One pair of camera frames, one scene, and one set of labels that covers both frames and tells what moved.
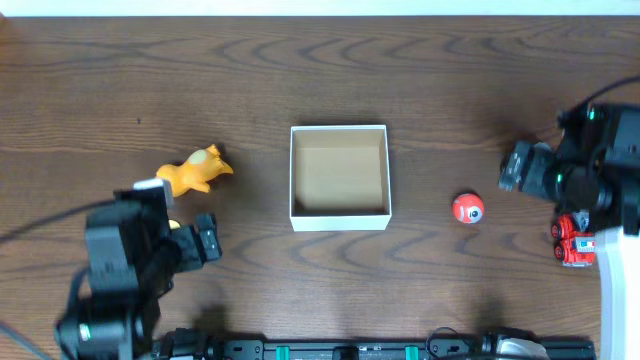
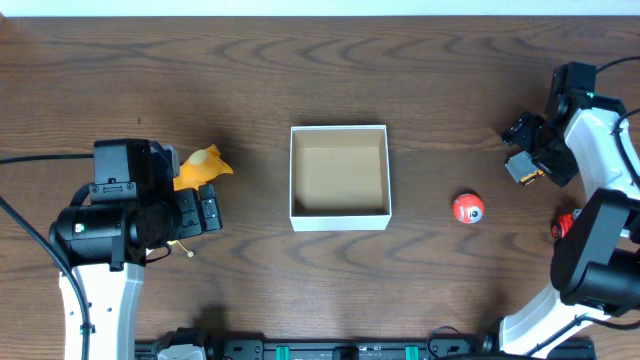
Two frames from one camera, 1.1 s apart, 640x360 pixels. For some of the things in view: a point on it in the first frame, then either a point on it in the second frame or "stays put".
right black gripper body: x=544 y=174 to x=534 y=137
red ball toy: x=468 y=208 stays put
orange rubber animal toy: x=199 y=169 stays put
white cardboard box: x=339 y=178 stays put
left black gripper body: x=198 y=242 to x=189 y=214
